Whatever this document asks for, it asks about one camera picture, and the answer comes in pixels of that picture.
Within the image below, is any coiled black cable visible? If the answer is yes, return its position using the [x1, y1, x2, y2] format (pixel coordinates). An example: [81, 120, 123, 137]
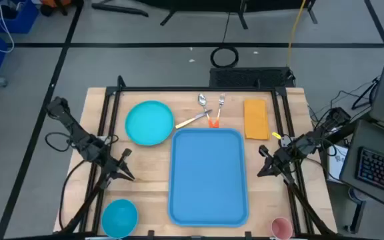
[210, 45, 240, 69]

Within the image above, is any white printed paper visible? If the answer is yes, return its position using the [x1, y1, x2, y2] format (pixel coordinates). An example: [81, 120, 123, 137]
[326, 143, 349, 183]

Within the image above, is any orange and black tool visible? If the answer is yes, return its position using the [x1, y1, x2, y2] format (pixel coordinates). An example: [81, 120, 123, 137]
[39, 0, 79, 16]

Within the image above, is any teal plastic plate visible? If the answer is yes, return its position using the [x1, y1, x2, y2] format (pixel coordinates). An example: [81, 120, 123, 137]
[124, 100, 175, 147]

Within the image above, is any pink plastic cup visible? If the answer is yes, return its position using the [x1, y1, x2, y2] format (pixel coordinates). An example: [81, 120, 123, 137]
[270, 217, 294, 240]

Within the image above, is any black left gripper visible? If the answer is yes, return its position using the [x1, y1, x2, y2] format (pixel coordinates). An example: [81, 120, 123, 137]
[95, 146, 135, 181]

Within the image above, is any orange cloth napkin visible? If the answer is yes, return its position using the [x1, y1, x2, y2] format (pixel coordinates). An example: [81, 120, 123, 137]
[243, 99, 271, 141]

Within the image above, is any black arm base cable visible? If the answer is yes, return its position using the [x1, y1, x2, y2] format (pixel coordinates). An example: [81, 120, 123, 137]
[44, 131, 91, 231]

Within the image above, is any yellow hanging cable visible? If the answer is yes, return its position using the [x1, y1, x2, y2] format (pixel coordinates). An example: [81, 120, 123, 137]
[285, 0, 308, 67]

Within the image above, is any black aluminium table frame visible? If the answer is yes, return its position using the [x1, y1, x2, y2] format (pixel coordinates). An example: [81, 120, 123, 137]
[53, 75, 339, 240]

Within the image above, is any black floor stand bar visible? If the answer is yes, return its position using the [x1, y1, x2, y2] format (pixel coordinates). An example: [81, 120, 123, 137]
[91, 2, 149, 17]

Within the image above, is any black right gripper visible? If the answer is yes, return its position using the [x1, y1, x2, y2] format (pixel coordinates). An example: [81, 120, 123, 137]
[257, 143, 299, 177]

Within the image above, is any orange-handled metal spoon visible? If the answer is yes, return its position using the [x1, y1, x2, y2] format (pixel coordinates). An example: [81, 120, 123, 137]
[197, 93, 215, 129]

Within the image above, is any blue plastic bowl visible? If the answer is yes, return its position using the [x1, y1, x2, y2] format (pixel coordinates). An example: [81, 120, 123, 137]
[101, 198, 139, 239]

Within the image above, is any blue plastic tray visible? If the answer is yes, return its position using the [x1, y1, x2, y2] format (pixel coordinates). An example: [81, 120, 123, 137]
[167, 127, 249, 228]

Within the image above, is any orange-handled metal fork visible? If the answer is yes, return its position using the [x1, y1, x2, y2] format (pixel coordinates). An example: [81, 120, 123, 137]
[213, 93, 227, 129]

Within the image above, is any black cable tangle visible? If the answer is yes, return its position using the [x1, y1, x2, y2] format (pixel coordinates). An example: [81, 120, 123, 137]
[307, 75, 381, 125]

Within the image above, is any white and blue roll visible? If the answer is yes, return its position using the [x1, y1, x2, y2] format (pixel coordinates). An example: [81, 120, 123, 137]
[347, 187, 369, 205]

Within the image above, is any thin black floor cable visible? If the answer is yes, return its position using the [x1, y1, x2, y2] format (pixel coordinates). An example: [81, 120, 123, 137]
[221, 11, 232, 44]

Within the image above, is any backlit black keyboard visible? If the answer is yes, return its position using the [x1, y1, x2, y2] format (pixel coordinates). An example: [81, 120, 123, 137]
[355, 146, 384, 200]

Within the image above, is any black desk leg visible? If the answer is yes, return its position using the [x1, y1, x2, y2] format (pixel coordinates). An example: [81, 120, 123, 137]
[343, 199, 367, 234]

